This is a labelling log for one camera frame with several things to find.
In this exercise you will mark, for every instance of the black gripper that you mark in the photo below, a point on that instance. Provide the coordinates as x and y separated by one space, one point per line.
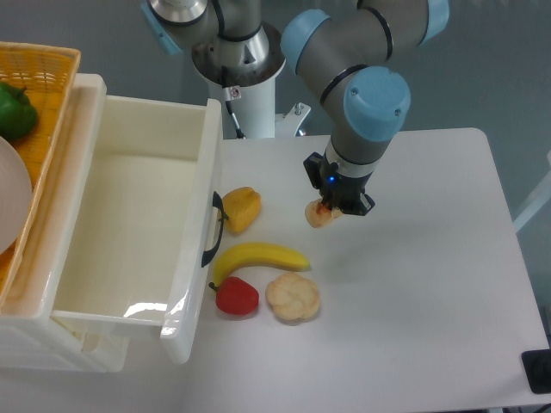
337 190

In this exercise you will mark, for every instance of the square bread piece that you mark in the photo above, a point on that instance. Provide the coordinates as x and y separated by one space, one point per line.
318 215

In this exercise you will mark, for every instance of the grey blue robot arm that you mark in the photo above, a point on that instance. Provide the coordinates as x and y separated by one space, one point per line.
343 64

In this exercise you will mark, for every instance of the round flower-shaped bread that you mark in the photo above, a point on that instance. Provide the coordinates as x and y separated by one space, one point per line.
293 297

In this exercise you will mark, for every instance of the open upper white drawer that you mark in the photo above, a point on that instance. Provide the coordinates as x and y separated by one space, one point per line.
133 268

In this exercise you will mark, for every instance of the white drawer cabinet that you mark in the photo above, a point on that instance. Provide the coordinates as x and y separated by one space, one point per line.
30 336

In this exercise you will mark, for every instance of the yellow bell pepper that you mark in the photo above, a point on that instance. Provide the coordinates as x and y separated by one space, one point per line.
242 206

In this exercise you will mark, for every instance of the yellow banana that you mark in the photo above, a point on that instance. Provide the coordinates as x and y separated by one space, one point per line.
261 254

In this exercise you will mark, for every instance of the red bell pepper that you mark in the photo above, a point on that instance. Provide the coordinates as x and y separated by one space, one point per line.
235 296

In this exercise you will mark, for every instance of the black device at table edge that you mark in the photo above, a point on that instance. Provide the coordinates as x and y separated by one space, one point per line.
536 364

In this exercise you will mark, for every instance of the yellow woven basket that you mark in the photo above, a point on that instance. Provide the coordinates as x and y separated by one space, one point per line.
48 73

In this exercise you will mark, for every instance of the white round plate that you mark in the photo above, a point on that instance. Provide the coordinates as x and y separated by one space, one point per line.
16 194

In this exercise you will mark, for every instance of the green bell pepper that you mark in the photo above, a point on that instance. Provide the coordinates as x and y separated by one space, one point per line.
18 116

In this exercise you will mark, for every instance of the white table frame bracket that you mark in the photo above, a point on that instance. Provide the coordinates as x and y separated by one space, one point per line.
291 124

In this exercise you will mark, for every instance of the black drawer handle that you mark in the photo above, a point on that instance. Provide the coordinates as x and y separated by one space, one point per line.
220 219

